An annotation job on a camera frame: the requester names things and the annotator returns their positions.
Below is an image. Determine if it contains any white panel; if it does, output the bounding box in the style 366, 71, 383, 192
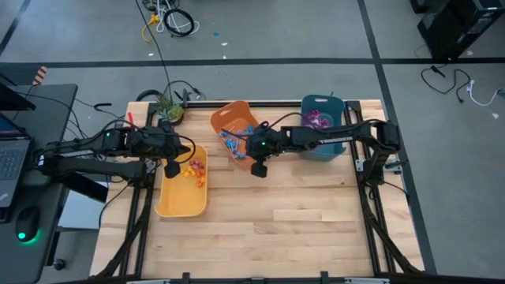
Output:
58, 189, 110, 230

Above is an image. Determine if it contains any yellow plastic bin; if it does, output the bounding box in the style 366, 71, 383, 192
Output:
155, 144, 209, 219

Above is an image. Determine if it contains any orange black striped object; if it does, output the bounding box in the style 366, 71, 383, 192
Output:
32, 65, 49, 86

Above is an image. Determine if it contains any thin black desk cable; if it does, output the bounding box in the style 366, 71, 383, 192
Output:
11, 91, 119, 139

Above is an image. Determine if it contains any long black cable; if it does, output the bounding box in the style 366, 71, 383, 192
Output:
135, 0, 174, 104

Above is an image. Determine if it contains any teal plastic bin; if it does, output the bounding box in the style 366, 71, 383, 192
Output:
300, 93, 348, 162

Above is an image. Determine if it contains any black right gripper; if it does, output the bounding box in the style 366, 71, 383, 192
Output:
246, 125, 295, 179

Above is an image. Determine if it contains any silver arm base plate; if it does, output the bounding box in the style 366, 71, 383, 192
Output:
354, 159, 404, 175

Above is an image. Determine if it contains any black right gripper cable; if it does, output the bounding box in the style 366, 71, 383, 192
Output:
220, 112, 307, 141

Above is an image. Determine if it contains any black equipment case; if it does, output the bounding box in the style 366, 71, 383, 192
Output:
410, 0, 505, 61

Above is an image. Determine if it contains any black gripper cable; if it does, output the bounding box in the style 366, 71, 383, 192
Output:
169, 132, 197, 165
220, 112, 307, 141

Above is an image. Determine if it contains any small potted green plant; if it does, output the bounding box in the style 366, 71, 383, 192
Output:
155, 94, 186, 126

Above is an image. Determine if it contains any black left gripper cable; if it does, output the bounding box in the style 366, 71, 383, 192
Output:
169, 132, 197, 165

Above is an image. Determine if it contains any looped black cable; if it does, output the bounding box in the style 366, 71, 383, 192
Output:
136, 80, 207, 103

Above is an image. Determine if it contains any black computer mouse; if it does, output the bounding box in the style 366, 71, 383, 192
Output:
15, 205, 40, 243

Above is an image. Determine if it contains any black desk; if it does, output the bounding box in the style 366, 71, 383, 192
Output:
0, 84, 79, 284

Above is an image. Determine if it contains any dark laptop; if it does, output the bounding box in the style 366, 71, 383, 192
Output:
0, 113, 33, 209

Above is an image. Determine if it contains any black monitor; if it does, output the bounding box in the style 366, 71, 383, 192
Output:
0, 82, 37, 112

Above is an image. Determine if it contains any coiled black cable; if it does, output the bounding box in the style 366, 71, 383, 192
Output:
163, 8, 196, 39

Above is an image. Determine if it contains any yellow cable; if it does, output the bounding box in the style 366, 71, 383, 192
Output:
140, 13, 161, 43

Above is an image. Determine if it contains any white cable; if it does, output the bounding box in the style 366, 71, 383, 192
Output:
465, 79, 505, 107
155, 0, 200, 35

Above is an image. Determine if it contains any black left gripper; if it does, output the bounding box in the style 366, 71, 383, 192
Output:
132, 121, 193, 179

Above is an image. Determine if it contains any orange plastic bin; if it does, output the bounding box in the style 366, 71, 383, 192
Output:
209, 99, 262, 170

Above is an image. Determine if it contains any black aluminium table frame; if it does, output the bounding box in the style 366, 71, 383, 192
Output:
50, 99, 505, 284

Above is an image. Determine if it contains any black cable with plug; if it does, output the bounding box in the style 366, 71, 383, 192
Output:
420, 65, 473, 104

